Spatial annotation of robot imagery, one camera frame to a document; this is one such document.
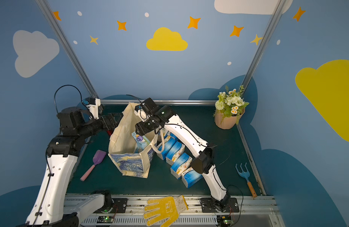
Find teal cartoon tissue pack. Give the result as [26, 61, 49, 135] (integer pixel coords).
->
[132, 132, 150, 154]

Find cream canvas tote bag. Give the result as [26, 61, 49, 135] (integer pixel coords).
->
[108, 103, 161, 178]

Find blue white tissue pack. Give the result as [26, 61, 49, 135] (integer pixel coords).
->
[157, 136, 176, 160]
[170, 153, 192, 180]
[166, 141, 185, 166]
[181, 167, 203, 188]
[164, 130, 178, 141]

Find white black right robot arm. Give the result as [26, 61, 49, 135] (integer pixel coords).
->
[134, 104, 230, 209]

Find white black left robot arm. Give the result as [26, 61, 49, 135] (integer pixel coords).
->
[23, 107, 123, 227]

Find purple pink spatula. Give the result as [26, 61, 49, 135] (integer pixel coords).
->
[80, 150, 106, 181]

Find yellow knit work glove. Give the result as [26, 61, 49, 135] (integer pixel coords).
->
[143, 195, 188, 227]

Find flower pot with white flowers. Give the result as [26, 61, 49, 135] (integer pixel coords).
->
[214, 85, 249, 130]

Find left green circuit board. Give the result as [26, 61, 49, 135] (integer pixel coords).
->
[97, 216, 115, 224]

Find green circuit board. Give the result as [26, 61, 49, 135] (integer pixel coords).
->
[97, 216, 115, 224]
[216, 216, 235, 227]

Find right green circuit board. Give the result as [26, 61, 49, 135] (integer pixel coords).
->
[216, 216, 235, 227]

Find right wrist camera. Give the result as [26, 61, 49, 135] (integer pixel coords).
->
[134, 98, 159, 119]

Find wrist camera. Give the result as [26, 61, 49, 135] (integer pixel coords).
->
[134, 98, 159, 119]
[83, 97, 104, 119]

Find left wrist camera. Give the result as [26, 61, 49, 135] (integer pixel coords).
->
[83, 97, 104, 119]

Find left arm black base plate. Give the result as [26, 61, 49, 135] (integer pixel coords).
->
[94, 198, 128, 214]

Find aluminium rail front frame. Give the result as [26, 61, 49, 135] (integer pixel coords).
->
[39, 194, 286, 227]

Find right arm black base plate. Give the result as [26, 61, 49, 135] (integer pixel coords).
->
[200, 197, 240, 213]

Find blue garden rake wooden handle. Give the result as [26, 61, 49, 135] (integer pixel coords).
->
[235, 163, 257, 198]

